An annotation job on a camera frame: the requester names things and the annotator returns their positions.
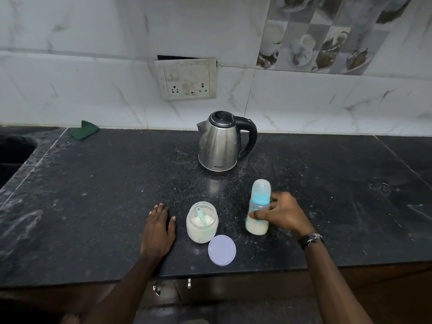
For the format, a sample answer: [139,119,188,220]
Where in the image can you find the person's left hand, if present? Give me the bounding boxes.
[140,203,177,260]

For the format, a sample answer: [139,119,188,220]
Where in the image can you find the person's left forearm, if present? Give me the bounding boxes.
[78,255,162,324]

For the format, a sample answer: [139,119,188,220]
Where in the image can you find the dark kitchen sink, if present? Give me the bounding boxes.
[0,135,38,187]

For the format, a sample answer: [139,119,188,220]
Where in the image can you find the person's right forearm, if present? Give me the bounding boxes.
[303,241,374,324]

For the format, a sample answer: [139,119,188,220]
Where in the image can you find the white wall switch socket panel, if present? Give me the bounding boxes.
[155,58,218,101]

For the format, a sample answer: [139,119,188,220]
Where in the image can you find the clear jar of milk powder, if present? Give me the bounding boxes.
[186,201,219,244]

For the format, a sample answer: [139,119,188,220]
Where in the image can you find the stainless steel electric kettle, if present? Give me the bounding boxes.
[197,111,258,174]

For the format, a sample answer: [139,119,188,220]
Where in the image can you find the person's right hand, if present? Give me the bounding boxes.
[249,191,314,239]

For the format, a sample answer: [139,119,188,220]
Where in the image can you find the dark wooden base cabinet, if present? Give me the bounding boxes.
[0,263,432,324]

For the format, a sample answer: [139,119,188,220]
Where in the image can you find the baby bottle with blue ring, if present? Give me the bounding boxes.
[245,179,272,236]

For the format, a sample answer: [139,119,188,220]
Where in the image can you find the green scrub cloth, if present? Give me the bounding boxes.
[69,120,100,141]

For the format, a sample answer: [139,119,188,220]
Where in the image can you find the lilac round jar lid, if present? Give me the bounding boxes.
[208,235,236,266]

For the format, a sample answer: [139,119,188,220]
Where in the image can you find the black wrist bracelet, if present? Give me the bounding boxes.
[297,233,325,250]

